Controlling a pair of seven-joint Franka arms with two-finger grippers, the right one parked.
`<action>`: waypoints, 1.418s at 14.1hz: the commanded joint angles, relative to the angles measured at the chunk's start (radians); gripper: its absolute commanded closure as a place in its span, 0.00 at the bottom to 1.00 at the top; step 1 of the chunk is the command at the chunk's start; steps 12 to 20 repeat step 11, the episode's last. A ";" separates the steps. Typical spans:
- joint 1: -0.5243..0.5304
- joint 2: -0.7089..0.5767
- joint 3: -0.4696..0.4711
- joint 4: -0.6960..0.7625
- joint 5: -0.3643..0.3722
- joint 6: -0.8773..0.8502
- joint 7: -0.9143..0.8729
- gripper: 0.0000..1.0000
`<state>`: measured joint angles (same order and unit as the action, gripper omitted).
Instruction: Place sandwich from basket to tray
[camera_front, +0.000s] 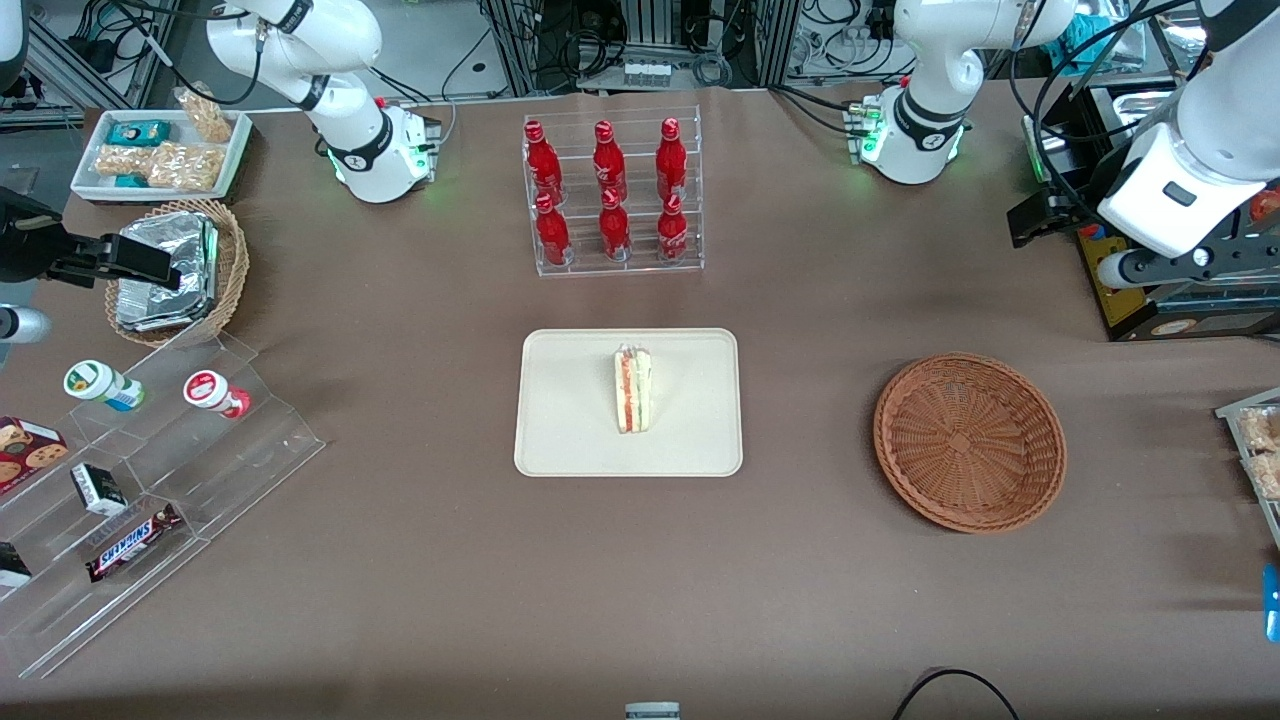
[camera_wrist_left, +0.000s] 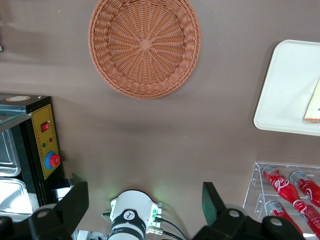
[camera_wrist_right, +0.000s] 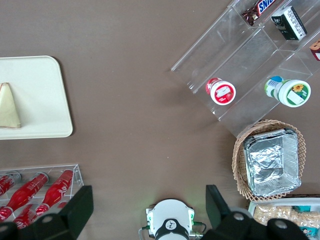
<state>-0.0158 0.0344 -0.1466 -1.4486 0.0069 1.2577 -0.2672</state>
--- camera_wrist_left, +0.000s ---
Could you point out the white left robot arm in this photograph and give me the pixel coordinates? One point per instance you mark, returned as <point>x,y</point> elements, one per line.
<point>132,202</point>

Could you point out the beige plastic tray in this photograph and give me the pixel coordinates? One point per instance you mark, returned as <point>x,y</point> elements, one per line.
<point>282,100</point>

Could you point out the stainless steel warmer pan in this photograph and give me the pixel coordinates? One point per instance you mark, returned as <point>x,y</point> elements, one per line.
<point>12,197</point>
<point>7,155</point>

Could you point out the red cola bottle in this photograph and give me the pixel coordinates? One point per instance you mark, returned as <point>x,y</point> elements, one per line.
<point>308,190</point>
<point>280,186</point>
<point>278,212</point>

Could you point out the clear acrylic bottle rack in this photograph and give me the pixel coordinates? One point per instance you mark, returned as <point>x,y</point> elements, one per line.
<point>255,175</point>

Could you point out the black food warmer display case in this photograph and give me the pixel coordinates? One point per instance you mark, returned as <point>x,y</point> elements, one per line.
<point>46,140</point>

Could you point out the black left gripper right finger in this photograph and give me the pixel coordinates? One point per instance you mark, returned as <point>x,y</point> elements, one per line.
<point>217,217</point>

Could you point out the round shallow brown wicker basket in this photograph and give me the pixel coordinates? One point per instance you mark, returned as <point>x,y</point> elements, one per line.
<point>120,62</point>

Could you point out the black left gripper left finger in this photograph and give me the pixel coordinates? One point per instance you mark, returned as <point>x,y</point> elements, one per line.
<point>67,212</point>

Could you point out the triangular sandwich half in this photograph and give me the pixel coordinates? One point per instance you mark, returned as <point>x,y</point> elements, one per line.
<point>315,110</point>

